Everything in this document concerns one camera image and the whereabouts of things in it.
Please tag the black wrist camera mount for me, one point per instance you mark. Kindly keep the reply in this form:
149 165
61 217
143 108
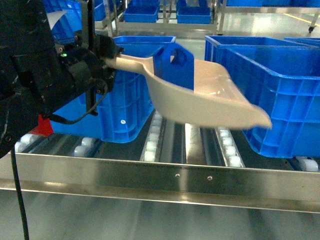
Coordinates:
85 36

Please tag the steel shelf rack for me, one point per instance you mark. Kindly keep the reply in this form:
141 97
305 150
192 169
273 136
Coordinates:
161 175

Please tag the blue plastic bin left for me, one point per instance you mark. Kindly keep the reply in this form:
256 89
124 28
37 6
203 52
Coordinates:
125 110

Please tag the blue background bin centre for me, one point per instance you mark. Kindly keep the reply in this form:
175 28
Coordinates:
141 14

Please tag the blue background bin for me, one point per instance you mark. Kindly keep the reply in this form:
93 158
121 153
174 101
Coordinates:
141 14
194 15

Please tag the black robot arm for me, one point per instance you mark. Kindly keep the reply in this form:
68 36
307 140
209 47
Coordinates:
35 79

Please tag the blue plastic jug part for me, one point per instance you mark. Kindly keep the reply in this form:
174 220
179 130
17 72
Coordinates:
175 64

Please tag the blue plastic bin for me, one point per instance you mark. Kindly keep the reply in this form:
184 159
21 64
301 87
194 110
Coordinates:
282 78
125 110

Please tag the blue plastic bin right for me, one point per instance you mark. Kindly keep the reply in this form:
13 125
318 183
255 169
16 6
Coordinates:
282 78

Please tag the blue background bin right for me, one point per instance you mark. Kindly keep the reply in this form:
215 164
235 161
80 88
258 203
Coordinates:
194 15

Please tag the beige plastic dustpan tray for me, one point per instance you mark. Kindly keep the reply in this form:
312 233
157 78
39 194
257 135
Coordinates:
215 101

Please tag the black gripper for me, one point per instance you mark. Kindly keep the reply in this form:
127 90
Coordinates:
88 67

